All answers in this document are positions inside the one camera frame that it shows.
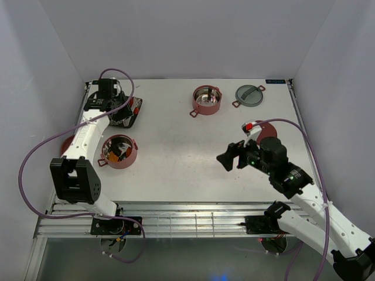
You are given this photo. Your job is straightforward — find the black patterned square plate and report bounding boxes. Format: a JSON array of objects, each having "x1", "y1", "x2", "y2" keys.
[{"x1": 109, "y1": 97, "x2": 143, "y2": 129}]

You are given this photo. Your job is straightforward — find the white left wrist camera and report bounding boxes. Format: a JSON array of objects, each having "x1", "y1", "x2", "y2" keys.
[{"x1": 110, "y1": 77, "x2": 122, "y2": 95}]

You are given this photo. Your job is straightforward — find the purple cable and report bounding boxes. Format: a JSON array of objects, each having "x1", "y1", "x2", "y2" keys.
[
  {"x1": 251, "y1": 118, "x2": 332, "y2": 281},
  {"x1": 18, "y1": 68, "x2": 146, "y2": 263}
]

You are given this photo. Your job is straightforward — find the black seaweed roll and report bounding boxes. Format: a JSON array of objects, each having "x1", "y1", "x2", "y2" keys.
[{"x1": 111, "y1": 143, "x2": 124, "y2": 157}]

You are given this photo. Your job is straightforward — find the grey lid with handle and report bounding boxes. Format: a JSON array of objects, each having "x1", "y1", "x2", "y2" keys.
[{"x1": 232, "y1": 85, "x2": 266, "y2": 108}]

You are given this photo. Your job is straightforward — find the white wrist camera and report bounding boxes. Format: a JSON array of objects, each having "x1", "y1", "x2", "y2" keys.
[
  {"x1": 241, "y1": 120, "x2": 262, "y2": 147},
  {"x1": 110, "y1": 77, "x2": 122, "y2": 95}
]

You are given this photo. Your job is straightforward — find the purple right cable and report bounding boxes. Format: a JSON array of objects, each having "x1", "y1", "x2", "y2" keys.
[{"x1": 251, "y1": 118, "x2": 332, "y2": 281}]

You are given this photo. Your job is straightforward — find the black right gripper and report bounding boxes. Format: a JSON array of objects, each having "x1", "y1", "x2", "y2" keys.
[{"x1": 216, "y1": 133, "x2": 273, "y2": 176}]

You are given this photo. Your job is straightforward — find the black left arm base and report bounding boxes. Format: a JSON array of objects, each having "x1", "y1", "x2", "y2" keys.
[{"x1": 90, "y1": 218, "x2": 141, "y2": 236}]

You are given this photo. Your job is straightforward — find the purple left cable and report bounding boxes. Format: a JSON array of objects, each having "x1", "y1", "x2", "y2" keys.
[{"x1": 18, "y1": 68, "x2": 146, "y2": 263}]

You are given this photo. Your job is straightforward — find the stainless steel tongs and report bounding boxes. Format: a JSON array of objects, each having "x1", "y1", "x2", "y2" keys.
[{"x1": 125, "y1": 98, "x2": 134, "y2": 123}]

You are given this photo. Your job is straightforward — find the pink steel-lined far bowl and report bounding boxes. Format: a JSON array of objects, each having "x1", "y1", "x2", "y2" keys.
[{"x1": 189, "y1": 85, "x2": 222, "y2": 118}]

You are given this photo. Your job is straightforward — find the pink steel-lined left bowl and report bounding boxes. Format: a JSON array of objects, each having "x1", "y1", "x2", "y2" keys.
[{"x1": 97, "y1": 134, "x2": 138, "y2": 169}]

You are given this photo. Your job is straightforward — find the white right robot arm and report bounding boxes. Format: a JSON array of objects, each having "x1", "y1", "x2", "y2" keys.
[{"x1": 216, "y1": 137, "x2": 374, "y2": 280}]

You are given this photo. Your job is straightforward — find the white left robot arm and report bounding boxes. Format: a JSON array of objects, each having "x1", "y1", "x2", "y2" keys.
[{"x1": 50, "y1": 78, "x2": 127, "y2": 234}]

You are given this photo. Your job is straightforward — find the orange fried food piece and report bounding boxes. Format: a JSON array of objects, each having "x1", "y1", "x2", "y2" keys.
[{"x1": 107, "y1": 152, "x2": 120, "y2": 163}]

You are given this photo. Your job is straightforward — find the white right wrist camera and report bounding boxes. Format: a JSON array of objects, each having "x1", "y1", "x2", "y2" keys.
[{"x1": 241, "y1": 120, "x2": 262, "y2": 147}]

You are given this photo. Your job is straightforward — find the pink steel-lined bowl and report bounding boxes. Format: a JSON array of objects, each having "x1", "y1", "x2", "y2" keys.
[
  {"x1": 189, "y1": 85, "x2": 222, "y2": 118},
  {"x1": 97, "y1": 134, "x2": 138, "y2": 169}
]

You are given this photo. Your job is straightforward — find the dark red flat lid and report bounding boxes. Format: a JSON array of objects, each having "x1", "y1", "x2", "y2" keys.
[{"x1": 256, "y1": 122, "x2": 277, "y2": 145}]

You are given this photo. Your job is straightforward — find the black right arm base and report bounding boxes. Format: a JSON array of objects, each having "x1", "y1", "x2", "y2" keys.
[{"x1": 243, "y1": 215, "x2": 280, "y2": 234}]

